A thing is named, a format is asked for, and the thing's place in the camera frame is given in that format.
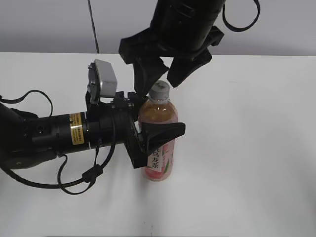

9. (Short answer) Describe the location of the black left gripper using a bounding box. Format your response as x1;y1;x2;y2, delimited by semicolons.
85;91;186;169

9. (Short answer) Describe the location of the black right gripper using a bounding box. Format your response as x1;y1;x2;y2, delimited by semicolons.
118;24;224;97

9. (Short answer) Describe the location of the white bottle cap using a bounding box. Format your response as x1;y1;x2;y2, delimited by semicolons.
149;80;170;103

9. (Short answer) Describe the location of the pink peach tea bottle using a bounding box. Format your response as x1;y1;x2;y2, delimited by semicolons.
138;99;178;181

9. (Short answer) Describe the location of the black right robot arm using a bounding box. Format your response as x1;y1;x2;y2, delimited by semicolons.
118;0;225;96

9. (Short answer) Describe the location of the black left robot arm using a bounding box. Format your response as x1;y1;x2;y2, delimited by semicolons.
0;92;185;169

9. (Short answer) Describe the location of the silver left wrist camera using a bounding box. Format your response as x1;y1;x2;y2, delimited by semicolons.
87;59;118;104

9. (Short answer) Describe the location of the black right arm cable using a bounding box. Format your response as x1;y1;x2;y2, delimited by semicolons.
221;0;262;33

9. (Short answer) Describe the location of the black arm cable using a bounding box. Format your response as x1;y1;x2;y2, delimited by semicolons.
0;89;117;196
221;0;262;33

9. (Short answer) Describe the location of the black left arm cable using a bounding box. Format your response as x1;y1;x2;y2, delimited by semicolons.
0;89;117;196

